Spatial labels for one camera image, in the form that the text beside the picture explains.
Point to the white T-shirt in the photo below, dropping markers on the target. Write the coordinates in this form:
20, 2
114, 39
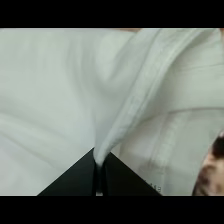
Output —
66, 93

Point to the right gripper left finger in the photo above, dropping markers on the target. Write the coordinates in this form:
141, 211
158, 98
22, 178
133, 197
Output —
78, 180

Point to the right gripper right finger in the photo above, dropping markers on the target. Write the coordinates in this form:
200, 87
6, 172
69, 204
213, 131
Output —
125, 180

